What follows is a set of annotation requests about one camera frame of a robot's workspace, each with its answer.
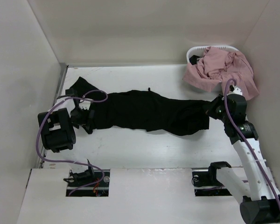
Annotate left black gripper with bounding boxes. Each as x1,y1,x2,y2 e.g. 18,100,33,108
70,106,94,131

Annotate black trousers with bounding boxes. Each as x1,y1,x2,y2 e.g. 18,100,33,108
70,77,210,136

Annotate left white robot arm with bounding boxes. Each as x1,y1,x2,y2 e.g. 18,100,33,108
36,87,98,154

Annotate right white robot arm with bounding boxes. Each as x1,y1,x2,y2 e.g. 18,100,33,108
206,85,280,224

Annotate pink trousers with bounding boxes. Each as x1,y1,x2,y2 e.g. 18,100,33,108
183,46,259,100

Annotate white laundry basket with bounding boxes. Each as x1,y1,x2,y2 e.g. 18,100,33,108
186,45,238,93

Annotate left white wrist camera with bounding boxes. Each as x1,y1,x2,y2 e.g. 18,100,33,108
78,98,93,110

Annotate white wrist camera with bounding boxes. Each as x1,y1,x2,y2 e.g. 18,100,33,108
78,98,93,110
228,85,243,96

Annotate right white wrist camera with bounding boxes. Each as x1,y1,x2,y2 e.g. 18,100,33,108
228,85,243,96

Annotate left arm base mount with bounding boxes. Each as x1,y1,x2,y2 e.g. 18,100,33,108
63,169,111,197

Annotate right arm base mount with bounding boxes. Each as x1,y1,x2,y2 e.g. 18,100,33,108
191,168,231,197

